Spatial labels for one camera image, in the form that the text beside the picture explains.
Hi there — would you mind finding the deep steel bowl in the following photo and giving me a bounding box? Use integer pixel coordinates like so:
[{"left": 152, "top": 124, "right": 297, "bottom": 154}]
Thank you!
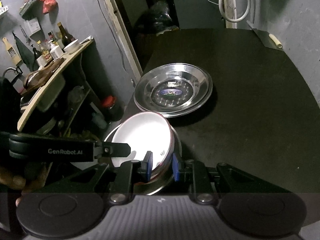
[{"left": 105, "top": 121, "right": 180, "bottom": 198}]

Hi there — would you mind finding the white ceramic bowl front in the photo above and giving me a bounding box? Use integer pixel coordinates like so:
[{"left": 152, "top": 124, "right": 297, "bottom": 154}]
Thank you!
[{"left": 134, "top": 127, "right": 181, "bottom": 195}]

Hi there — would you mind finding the white ceramic bowl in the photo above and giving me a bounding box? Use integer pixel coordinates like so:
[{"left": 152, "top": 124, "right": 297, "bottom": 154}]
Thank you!
[
  {"left": 111, "top": 112, "right": 172, "bottom": 170},
  {"left": 134, "top": 127, "right": 181, "bottom": 195}
]

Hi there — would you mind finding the white ceramic bowl back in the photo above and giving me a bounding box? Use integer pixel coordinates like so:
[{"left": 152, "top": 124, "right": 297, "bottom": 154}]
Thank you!
[{"left": 111, "top": 112, "right": 172, "bottom": 170}]

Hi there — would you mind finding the steel plate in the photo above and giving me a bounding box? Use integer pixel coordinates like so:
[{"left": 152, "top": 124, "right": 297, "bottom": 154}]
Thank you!
[{"left": 133, "top": 63, "right": 213, "bottom": 118}]

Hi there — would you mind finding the person left hand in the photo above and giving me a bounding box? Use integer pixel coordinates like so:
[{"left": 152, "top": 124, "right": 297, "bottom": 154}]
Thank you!
[{"left": 1, "top": 167, "right": 33, "bottom": 207}]

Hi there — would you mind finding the red capped jar on floor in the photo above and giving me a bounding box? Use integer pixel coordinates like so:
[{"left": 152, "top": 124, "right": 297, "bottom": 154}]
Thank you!
[{"left": 102, "top": 95, "right": 123, "bottom": 121}]

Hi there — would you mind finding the white pump bottle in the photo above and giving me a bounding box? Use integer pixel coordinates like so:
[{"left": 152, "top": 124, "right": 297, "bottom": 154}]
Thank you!
[{"left": 49, "top": 41, "right": 63, "bottom": 60}]

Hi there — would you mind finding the wooden counter shelf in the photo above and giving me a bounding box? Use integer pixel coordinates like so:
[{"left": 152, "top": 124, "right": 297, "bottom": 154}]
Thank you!
[{"left": 17, "top": 40, "right": 94, "bottom": 132}]

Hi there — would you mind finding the white bowl on counter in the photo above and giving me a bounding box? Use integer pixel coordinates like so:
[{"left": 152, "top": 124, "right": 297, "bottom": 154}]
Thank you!
[{"left": 64, "top": 40, "right": 80, "bottom": 54}]

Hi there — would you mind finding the dark glass bottle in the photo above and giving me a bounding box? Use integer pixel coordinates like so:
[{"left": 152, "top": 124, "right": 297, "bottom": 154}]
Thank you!
[{"left": 57, "top": 22, "right": 75, "bottom": 47}]

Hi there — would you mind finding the black garbage bag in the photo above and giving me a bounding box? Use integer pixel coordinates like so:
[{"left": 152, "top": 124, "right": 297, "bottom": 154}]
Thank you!
[{"left": 134, "top": 1, "right": 179, "bottom": 36}]

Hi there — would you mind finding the wooden paddle on wall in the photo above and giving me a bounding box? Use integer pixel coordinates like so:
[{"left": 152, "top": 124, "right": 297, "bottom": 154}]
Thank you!
[{"left": 2, "top": 37, "right": 22, "bottom": 67}]

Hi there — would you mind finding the wall cable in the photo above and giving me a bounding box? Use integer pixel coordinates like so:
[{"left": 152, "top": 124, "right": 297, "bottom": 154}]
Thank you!
[{"left": 87, "top": 0, "right": 135, "bottom": 84}]

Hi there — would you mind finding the red plastic bag on wall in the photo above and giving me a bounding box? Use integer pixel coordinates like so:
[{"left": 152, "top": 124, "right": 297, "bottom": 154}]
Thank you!
[{"left": 40, "top": 0, "right": 57, "bottom": 15}]

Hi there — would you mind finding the cleaver with cream handle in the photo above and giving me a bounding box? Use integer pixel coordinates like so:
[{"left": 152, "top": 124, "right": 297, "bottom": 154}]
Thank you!
[{"left": 246, "top": 21, "right": 283, "bottom": 50}]

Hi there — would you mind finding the white looped hose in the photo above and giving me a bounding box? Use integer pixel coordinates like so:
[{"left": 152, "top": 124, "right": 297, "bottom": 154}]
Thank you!
[{"left": 218, "top": 0, "right": 251, "bottom": 23}]

